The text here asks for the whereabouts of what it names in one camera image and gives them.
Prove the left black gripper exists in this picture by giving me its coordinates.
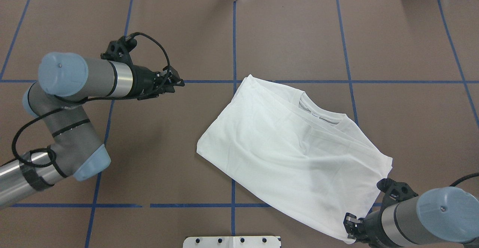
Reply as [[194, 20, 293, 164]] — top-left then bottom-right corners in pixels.
[[131, 65, 185, 100]]

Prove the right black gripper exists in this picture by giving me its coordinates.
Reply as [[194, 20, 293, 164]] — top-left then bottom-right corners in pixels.
[[344, 213, 381, 246]]

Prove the white long-sleeve printed shirt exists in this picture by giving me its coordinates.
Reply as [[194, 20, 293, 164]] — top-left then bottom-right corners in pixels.
[[196, 75, 393, 244]]

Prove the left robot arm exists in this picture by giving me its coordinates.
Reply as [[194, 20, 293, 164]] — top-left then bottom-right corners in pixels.
[[1, 52, 185, 209]]

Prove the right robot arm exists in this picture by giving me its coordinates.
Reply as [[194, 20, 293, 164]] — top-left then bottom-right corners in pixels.
[[343, 187, 479, 248]]

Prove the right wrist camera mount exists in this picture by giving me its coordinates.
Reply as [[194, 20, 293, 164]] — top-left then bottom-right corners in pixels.
[[376, 178, 418, 205]]

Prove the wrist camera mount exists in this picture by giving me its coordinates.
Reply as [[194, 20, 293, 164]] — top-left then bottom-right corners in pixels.
[[376, 178, 418, 205], [100, 36, 137, 66]]

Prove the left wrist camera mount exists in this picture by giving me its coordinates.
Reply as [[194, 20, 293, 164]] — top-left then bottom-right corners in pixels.
[[100, 36, 137, 66]]

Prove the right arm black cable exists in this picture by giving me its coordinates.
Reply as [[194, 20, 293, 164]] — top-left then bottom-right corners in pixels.
[[449, 172, 479, 187]]

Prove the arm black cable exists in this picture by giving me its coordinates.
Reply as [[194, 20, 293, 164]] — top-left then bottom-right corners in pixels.
[[449, 172, 479, 187], [11, 32, 172, 168]]

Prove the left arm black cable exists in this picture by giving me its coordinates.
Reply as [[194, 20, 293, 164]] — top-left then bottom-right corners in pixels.
[[11, 32, 172, 168]]

